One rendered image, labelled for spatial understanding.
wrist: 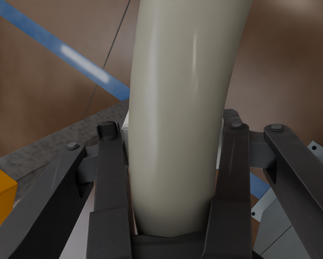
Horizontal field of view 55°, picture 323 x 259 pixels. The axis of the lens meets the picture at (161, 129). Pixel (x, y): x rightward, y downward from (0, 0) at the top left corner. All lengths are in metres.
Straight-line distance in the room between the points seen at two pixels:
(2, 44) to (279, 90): 1.65
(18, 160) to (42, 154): 0.06
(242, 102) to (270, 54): 0.24
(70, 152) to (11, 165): 0.65
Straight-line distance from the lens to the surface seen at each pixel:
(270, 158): 0.16
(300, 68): 1.42
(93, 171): 0.16
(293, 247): 1.10
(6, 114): 2.39
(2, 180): 0.74
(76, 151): 0.16
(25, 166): 0.81
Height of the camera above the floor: 1.40
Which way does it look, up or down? 58 degrees down
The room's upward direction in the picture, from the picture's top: 128 degrees counter-clockwise
